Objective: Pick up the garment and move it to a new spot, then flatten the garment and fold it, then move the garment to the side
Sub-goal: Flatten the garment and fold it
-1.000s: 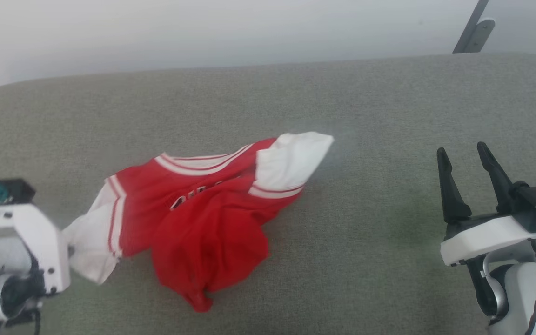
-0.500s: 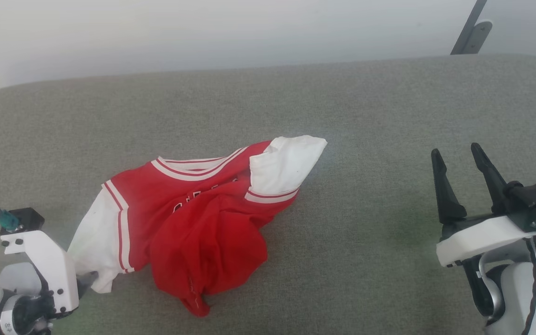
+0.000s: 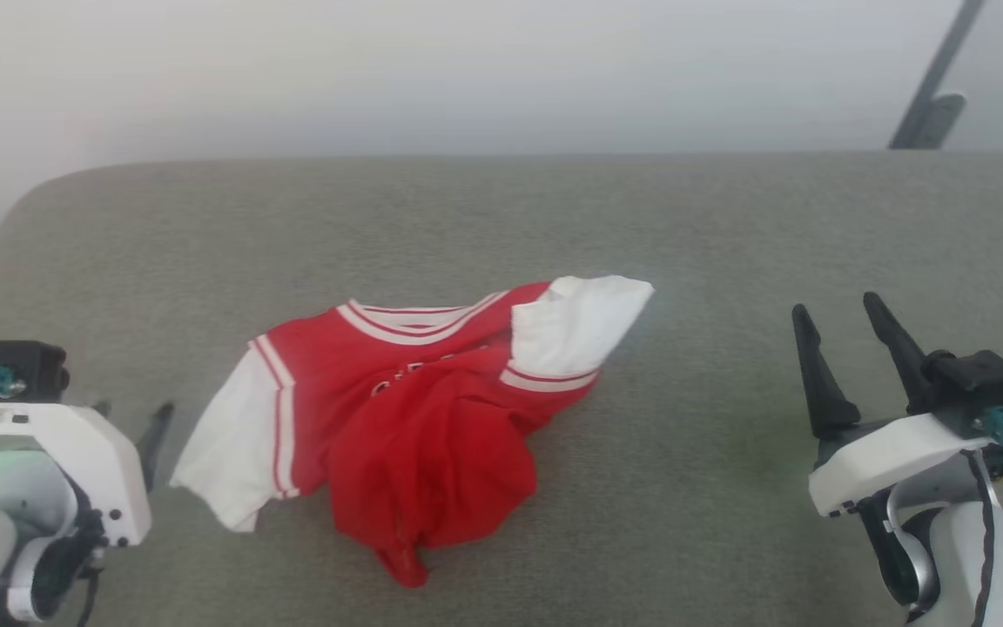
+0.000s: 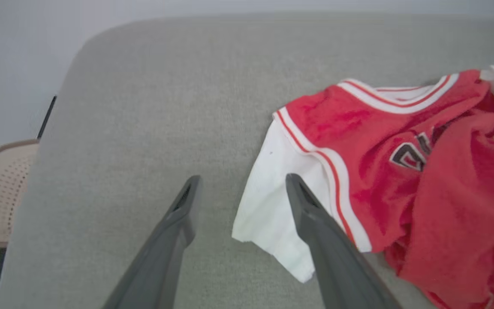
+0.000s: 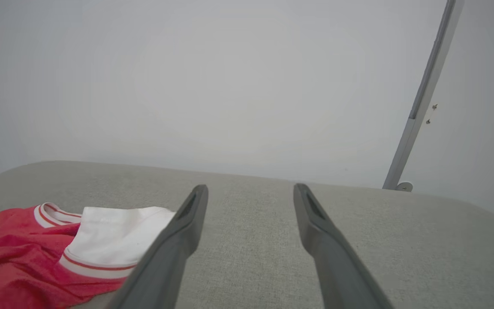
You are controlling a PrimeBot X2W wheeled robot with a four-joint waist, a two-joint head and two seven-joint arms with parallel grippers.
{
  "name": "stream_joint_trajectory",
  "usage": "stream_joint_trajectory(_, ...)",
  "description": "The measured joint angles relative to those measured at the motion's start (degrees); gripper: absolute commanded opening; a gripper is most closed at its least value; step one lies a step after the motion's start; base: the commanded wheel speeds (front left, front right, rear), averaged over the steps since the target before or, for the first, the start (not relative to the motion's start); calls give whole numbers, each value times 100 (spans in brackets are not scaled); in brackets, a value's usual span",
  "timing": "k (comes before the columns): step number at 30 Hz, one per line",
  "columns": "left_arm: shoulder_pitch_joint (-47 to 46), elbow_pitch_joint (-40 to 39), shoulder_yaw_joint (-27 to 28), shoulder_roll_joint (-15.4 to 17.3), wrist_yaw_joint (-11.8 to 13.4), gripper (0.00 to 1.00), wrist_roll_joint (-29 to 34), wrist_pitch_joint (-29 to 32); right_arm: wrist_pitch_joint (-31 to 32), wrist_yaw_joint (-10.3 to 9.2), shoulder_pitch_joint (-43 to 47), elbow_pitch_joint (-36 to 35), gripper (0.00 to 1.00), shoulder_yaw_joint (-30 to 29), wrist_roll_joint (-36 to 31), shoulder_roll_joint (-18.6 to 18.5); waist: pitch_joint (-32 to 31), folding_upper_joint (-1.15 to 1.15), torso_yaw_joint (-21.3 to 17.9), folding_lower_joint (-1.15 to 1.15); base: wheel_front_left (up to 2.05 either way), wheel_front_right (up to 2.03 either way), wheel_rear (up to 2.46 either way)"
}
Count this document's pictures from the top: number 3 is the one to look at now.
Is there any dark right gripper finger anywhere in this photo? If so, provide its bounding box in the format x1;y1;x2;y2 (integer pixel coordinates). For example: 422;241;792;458
791;303;861;441
862;291;935;415

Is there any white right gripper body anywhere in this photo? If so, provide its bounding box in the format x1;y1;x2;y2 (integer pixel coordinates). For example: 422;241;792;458
808;409;992;519

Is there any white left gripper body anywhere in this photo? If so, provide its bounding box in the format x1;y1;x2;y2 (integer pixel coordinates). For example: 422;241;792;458
0;401;154;549

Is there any red and white jersey shirt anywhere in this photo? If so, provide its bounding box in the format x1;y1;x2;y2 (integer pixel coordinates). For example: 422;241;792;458
169;275;655;589

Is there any grey-green fabric sofa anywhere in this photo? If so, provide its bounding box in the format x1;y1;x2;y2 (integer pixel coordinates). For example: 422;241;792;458
0;150;1003;627

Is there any grey metal pole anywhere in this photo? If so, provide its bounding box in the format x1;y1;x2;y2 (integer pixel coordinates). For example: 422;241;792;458
889;0;986;151

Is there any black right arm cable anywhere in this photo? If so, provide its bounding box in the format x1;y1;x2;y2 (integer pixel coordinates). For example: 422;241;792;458
961;448;1000;627

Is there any grey metal bracket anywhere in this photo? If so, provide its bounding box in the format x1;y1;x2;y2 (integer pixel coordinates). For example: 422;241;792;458
911;93;966;149

